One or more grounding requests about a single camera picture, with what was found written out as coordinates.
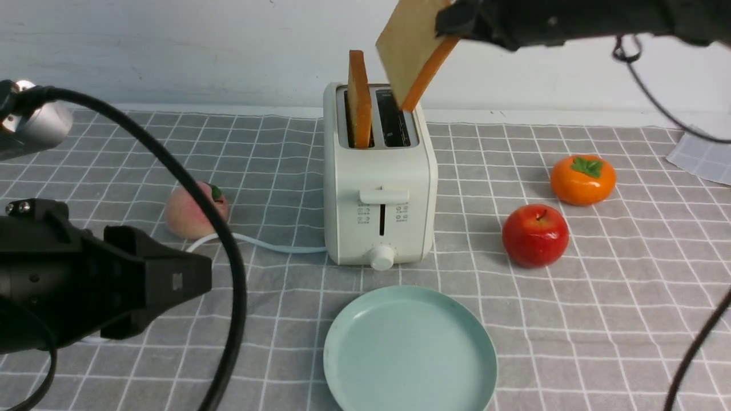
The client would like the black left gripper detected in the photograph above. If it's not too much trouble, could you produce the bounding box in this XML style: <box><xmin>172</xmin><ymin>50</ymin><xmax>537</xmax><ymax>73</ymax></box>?
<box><xmin>2</xmin><ymin>199</ymin><xmax>212</xmax><ymax>353</ymax></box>

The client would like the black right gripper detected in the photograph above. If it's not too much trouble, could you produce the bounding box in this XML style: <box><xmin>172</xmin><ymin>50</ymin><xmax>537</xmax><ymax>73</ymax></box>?
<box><xmin>435</xmin><ymin>1</ymin><xmax>730</xmax><ymax>51</ymax></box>

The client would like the toast slice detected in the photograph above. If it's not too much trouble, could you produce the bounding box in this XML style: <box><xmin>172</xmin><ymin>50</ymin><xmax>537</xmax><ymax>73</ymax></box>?
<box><xmin>376</xmin><ymin>1</ymin><xmax>459</xmax><ymax>111</ymax></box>
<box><xmin>347</xmin><ymin>50</ymin><xmax>372</xmax><ymax>149</ymax></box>

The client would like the pink peach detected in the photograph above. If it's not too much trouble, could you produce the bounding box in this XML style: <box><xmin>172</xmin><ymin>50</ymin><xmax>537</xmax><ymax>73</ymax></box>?
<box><xmin>164</xmin><ymin>180</ymin><xmax>229</xmax><ymax>240</ymax></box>

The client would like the white two-slot toaster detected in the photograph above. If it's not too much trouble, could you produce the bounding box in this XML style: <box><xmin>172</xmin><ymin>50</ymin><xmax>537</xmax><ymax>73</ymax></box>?
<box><xmin>323</xmin><ymin>83</ymin><xmax>438</xmax><ymax>271</ymax></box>

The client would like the orange persimmon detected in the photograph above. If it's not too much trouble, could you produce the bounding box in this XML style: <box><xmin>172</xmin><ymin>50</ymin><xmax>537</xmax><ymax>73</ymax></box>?
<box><xmin>550</xmin><ymin>154</ymin><xmax>617</xmax><ymax>207</ymax></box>

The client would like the red apple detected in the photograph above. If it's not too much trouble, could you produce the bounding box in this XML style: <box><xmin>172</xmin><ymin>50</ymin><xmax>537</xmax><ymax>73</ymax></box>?
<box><xmin>502</xmin><ymin>204</ymin><xmax>570</xmax><ymax>269</ymax></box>

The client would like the light green round plate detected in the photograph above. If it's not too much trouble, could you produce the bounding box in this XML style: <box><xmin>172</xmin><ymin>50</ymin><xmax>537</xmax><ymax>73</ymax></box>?
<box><xmin>322</xmin><ymin>285</ymin><xmax>499</xmax><ymax>410</ymax></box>

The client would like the grey checked tablecloth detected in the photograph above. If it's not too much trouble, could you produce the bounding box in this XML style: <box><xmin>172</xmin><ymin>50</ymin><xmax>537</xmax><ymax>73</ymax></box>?
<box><xmin>1</xmin><ymin>109</ymin><xmax>730</xmax><ymax>410</ymax></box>

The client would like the white toaster power cord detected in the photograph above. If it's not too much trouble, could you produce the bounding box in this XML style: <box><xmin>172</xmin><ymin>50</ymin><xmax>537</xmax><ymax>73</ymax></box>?
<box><xmin>186</xmin><ymin>232</ymin><xmax>328</xmax><ymax>255</ymax></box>

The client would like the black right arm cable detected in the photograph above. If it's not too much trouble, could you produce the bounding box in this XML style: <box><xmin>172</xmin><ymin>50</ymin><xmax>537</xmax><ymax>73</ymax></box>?
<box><xmin>612</xmin><ymin>34</ymin><xmax>731</xmax><ymax>411</ymax></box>

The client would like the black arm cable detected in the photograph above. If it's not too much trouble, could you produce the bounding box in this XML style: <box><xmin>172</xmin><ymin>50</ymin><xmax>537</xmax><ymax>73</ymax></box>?
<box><xmin>612</xmin><ymin>34</ymin><xmax>731</xmax><ymax>411</ymax></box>
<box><xmin>0</xmin><ymin>86</ymin><xmax>248</xmax><ymax>411</ymax></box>

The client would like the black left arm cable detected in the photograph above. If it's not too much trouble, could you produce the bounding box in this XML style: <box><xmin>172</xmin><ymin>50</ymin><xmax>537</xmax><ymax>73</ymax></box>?
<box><xmin>0</xmin><ymin>86</ymin><xmax>248</xmax><ymax>411</ymax></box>

